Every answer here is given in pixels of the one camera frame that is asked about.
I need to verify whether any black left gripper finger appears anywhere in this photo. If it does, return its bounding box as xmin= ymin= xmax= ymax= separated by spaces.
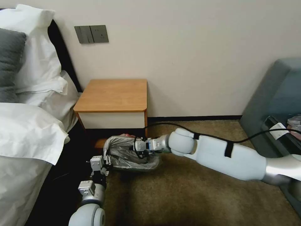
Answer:
xmin=102 ymin=150 xmax=111 ymax=176
xmin=86 ymin=160 xmax=95 ymax=178

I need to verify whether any grey trash can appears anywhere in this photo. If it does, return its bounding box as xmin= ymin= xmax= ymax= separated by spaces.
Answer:
xmin=102 ymin=135 xmax=162 ymax=173

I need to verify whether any clear plastic garbage bag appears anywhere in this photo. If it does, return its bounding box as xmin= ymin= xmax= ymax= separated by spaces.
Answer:
xmin=105 ymin=133 xmax=162 ymax=173

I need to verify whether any crumpled clear plastic bag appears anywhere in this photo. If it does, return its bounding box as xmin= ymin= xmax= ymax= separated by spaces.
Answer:
xmin=286 ymin=115 xmax=301 ymax=133

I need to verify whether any wooden nightstand with white drawer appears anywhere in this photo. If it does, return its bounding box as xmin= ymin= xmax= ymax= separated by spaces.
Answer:
xmin=73 ymin=79 xmax=148 ymax=130

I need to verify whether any white duvet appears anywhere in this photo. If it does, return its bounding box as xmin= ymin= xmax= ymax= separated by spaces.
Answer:
xmin=0 ymin=102 xmax=71 ymax=226

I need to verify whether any flat white pillow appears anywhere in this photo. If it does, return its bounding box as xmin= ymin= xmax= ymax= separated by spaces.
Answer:
xmin=14 ymin=69 xmax=81 ymax=113

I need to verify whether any black bed headboard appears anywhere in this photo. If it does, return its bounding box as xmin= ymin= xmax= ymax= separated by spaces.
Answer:
xmin=47 ymin=18 xmax=83 ymax=94

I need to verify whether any black box with label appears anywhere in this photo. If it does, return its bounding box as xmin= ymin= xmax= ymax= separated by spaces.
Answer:
xmin=261 ymin=116 xmax=301 ymax=144

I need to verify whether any large white pillow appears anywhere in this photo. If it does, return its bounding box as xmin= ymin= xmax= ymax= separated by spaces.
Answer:
xmin=0 ymin=3 xmax=62 ymax=94

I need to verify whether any white paper label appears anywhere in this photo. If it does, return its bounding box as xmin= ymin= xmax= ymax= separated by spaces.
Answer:
xmin=270 ymin=122 xmax=293 ymax=140

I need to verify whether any grey-blue sofa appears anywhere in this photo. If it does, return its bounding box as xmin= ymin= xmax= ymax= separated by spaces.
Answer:
xmin=239 ymin=57 xmax=301 ymax=212

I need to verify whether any dark grey knitted cushion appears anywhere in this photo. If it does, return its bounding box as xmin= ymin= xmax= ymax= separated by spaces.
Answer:
xmin=0 ymin=28 xmax=28 ymax=104

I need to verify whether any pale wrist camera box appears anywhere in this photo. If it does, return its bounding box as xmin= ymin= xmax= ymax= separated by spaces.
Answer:
xmin=90 ymin=155 xmax=104 ymax=173
xmin=135 ymin=140 xmax=148 ymax=151

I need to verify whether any black wall baseboard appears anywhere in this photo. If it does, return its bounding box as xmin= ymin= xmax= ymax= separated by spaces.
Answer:
xmin=147 ymin=115 xmax=243 ymax=124

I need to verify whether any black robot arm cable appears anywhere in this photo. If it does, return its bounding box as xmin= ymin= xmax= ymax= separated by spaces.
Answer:
xmin=142 ymin=121 xmax=301 ymax=143

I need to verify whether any grey wall switch panel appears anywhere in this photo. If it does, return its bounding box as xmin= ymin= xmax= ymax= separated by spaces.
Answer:
xmin=74 ymin=24 xmax=109 ymax=44

